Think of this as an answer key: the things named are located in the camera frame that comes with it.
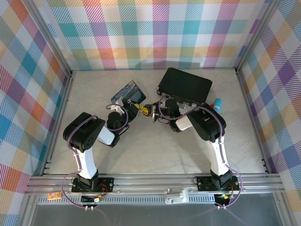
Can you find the starry night picture card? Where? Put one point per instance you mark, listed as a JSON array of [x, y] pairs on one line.
[[129, 91]]

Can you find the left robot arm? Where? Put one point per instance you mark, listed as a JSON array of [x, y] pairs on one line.
[[85, 162]]

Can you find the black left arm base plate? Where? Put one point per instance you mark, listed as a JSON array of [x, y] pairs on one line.
[[105, 184]]

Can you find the aluminium frame rail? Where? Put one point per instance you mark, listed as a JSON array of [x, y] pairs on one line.
[[145, 182]]

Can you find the small padlock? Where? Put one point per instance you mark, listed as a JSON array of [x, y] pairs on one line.
[[144, 110]]

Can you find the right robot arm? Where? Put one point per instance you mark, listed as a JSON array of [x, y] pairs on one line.
[[216, 150]]

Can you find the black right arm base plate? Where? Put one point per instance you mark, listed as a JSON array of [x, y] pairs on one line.
[[204, 182]]

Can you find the small orange circuit board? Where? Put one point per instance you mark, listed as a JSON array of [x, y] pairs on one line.
[[54, 195]]

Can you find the aluminium corner post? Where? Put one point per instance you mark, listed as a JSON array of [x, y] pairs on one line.
[[256, 37], [51, 40]]

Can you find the black hard case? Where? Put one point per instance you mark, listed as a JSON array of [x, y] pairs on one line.
[[185, 84]]

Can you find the silver metal bracket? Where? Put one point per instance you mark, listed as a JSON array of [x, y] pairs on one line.
[[176, 195]]

